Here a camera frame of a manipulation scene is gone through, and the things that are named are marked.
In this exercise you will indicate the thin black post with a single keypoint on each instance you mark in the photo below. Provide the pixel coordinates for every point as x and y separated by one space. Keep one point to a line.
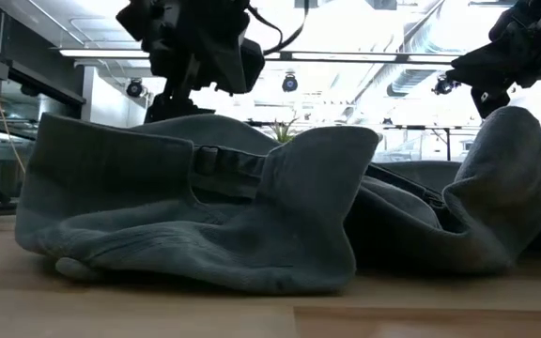
449 145

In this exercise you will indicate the long white light bar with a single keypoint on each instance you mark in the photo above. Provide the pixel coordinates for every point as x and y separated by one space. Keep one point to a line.
106 53

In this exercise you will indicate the green plant in patterned pot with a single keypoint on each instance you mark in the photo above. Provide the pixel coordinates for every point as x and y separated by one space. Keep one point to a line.
283 132

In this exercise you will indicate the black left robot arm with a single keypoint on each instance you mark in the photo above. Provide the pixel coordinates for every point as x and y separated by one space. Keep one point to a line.
181 28

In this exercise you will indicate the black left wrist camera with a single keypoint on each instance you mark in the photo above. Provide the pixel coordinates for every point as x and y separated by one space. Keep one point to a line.
247 66

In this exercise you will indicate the clear plastic bin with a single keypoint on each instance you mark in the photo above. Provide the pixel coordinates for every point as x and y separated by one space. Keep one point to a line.
406 148

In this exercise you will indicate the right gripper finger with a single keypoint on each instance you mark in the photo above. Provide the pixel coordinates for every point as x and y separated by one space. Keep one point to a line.
489 101
477 70

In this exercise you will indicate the round black ceiling camera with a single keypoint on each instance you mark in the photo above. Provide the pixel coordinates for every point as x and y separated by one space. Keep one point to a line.
444 85
134 87
289 83

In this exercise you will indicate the grey-blue denim jeans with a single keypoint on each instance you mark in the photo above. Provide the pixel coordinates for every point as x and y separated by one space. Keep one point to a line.
158 235

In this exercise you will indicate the silver ribbed air duct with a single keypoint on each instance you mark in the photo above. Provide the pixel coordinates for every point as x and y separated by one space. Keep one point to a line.
406 82

